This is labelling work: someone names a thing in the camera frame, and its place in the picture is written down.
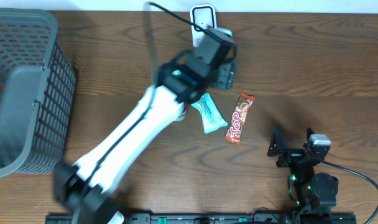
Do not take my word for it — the green cap bottle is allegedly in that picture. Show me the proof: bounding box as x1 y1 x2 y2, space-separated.
175 109 188 122

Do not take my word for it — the white barcode scanner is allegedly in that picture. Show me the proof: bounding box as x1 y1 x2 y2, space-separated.
190 4 233 47

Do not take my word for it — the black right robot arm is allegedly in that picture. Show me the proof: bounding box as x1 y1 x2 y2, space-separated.
267 127 338 213

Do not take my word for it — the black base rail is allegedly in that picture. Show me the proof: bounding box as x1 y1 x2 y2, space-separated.
45 207 357 224

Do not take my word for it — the grey plastic mesh basket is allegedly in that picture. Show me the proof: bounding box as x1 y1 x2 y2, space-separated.
0 8 77 177

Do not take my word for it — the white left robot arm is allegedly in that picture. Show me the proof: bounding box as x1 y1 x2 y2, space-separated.
53 27 237 223

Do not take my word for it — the green tissue pack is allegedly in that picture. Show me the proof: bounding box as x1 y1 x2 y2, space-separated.
191 93 228 134

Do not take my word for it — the orange chocolate bar wrapper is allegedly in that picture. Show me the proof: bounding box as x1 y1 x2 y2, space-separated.
224 92 256 144

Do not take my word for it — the black right camera cable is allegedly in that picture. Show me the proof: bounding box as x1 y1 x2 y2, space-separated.
313 152 378 224

